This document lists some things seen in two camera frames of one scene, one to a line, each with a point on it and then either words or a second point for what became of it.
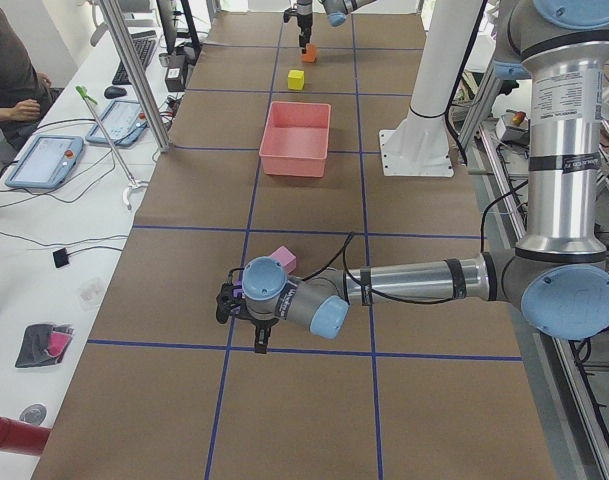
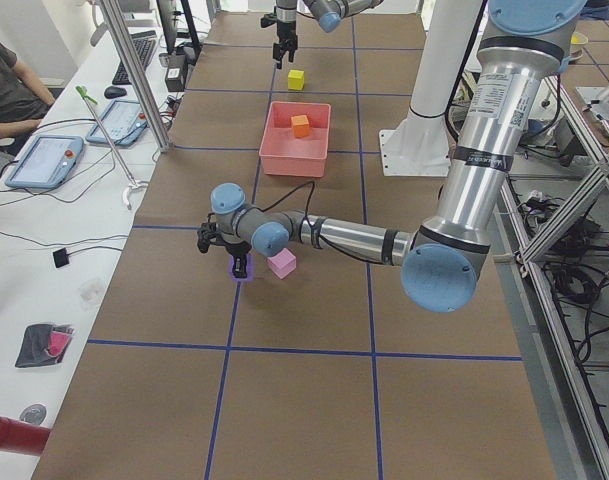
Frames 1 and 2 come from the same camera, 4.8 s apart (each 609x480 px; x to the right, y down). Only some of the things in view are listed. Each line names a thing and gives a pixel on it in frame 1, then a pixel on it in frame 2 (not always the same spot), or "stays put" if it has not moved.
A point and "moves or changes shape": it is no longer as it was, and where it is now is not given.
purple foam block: (237, 294) moves or changes shape
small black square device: (60, 257) stays put
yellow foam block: (296, 80) stays put
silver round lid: (34, 414) stays put
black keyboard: (144, 43) stays put
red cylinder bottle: (12, 435) stays put
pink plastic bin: (295, 140) stays put
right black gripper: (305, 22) -> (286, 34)
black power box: (176, 73) stays put
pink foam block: (287, 258) stays put
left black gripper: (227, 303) -> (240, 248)
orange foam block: (311, 53) -> (301, 127)
